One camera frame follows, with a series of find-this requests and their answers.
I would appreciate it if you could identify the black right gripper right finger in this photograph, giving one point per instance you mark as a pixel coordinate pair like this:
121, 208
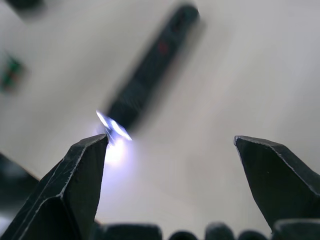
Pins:
280, 175

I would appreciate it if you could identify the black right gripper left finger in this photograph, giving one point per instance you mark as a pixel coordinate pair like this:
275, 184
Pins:
62, 190

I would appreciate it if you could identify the black gripper body part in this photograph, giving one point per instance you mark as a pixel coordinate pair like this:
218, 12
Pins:
23, 4

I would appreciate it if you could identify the green and black small part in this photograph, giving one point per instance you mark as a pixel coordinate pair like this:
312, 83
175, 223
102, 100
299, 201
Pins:
11, 72

